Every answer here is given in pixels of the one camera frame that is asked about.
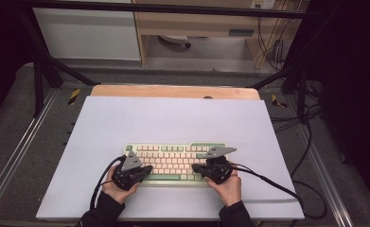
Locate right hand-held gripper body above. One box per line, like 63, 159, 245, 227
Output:
203, 146, 238, 185

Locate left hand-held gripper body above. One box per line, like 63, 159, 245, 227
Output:
111, 150, 142, 192

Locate green and cream keyboard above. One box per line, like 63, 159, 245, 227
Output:
122, 141, 229, 187

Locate person's left hand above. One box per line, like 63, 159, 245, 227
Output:
103, 166, 141, 204

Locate person's right hand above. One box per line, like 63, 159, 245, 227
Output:
203, 164, 243, 207

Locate wooden table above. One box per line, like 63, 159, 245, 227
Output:
90, 84, 261, 101

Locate yellow black tape marker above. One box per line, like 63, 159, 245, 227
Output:
271, 94, 288, 109
67, 88, 81, 106

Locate black metal stand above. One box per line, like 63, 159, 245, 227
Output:
18, 9, 101, 117
250, 60, 309, 124

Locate grey chair base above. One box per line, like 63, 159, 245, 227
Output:
158, 34, 192, 49

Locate light wooden desk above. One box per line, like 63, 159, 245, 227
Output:
132, 0, 300, 69

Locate white cabinet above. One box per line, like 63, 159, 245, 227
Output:
32, 0, 142, 61

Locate black curtain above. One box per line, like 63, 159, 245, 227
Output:
299, 0, 370, 206
0, 0, 37, 127

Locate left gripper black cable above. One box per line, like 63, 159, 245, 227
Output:
89, 154, 127, 211

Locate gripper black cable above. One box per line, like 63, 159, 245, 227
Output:
233, 162, 328, 220
89, 154, 127, 211

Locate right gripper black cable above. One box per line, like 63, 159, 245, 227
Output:
233, 162, 328, 220

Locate black floor cables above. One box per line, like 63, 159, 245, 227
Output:
269, 103, 323, 178

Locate aluminium floor rail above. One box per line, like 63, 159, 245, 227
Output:
294, 126, 354, 227
0, 89, 59, 218

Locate hanging cable bundle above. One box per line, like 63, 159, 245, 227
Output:
256, 15, 295, 72

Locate black horizontal frame bar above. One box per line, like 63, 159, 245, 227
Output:
18, 0, 313, 19

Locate white wall socket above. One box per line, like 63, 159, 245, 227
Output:
250, 0, 276, 9

